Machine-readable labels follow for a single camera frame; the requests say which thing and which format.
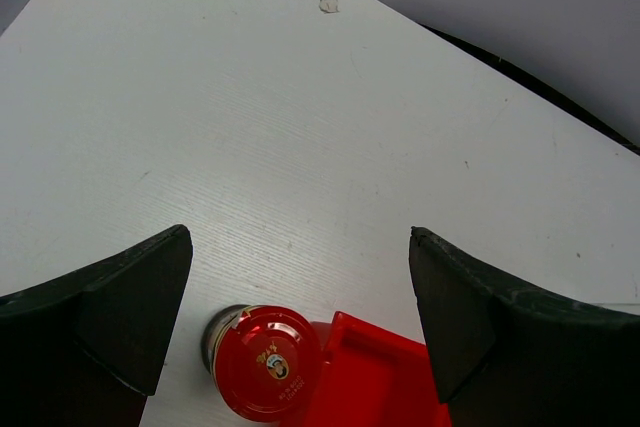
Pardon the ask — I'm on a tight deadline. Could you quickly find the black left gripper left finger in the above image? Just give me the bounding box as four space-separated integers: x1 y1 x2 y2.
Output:
1 225 193 426

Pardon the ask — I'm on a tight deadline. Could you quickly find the red three-compartment tray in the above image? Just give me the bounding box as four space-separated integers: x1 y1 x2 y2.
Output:
279 312 451 427

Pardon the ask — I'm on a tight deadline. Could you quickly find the small tape scrap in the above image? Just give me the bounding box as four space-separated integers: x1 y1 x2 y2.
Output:
319 0 339 14

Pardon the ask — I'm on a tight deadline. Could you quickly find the red-lid sauce jar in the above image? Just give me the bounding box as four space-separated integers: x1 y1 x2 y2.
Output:
200 304 322 423

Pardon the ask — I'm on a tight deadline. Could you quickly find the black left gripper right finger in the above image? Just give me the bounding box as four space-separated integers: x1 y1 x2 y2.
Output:
409 227 639 426

